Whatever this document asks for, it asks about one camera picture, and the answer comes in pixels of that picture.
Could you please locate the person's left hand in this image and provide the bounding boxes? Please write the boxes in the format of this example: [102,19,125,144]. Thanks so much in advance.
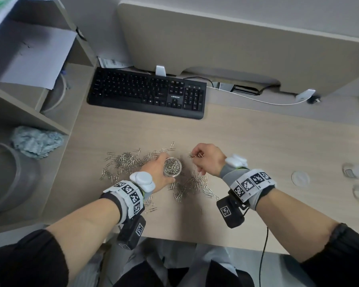
[140,152,177,195]

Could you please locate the person's right hand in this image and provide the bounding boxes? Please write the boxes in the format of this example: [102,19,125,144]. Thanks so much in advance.
[191,143,227,179]

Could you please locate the pile of silver paper clips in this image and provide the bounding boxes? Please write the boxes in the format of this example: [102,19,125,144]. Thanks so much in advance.
[99,142,221,214]

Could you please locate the clear jar with label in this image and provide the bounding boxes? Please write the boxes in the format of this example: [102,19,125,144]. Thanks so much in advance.
[342,163,359,179]

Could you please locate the person's right forearm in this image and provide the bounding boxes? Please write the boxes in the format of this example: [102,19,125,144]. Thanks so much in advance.
[256,188,339,263]

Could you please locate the person's left forearm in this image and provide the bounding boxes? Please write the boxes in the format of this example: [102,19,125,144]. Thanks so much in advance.
[46,197,122,283]

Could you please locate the person's grey trousers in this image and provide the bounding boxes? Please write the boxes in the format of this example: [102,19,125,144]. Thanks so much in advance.
[69,237,255,287]

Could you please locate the white round tracker puck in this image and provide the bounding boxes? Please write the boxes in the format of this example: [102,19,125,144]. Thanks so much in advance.
[129,171,156,193]
[224,154,249,169]

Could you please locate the grey marker wristband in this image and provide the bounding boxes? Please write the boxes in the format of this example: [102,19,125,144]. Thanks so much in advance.
[220,165,277,211]
[99,179,146,224]

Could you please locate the black keyboard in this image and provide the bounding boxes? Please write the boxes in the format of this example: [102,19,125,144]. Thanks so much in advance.
[87,67,207,120]

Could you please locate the beige desk divider panel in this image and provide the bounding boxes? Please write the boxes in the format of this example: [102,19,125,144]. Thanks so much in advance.
[117,0,359,98]

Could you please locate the white printed paper slip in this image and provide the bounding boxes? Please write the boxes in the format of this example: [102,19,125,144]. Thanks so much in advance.
[97,56,129,69]

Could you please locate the pale blue crumpled cloth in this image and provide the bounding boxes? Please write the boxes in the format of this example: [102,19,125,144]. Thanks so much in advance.
[11,126,65,160]

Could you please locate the white coiled tube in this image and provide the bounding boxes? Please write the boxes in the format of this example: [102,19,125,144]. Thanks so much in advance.
[40,68,72,114]

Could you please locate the black left sleeve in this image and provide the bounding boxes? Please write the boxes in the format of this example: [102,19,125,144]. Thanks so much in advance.
[0,229,69,287]

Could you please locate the black sleeve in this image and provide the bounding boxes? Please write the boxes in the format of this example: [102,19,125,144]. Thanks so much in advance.
[300,223,359,287]
[0,229,69,287]

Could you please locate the black right sleeve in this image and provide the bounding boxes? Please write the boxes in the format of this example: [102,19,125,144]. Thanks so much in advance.
[300,223,359,287]

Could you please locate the white paper sheet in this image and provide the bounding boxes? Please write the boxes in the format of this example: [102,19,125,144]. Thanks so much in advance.
[0,0,18,38]
[0,19,78,90]

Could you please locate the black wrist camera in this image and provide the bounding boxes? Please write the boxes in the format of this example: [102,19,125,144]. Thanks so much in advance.
[116,215,146,251]
[216,196,246,229]

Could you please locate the white cable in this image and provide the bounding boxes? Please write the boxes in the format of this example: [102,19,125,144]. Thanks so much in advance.
[206,85,307,106]

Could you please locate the black camera cable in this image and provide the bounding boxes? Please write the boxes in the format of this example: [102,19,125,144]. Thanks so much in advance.
[258,227,270,287]

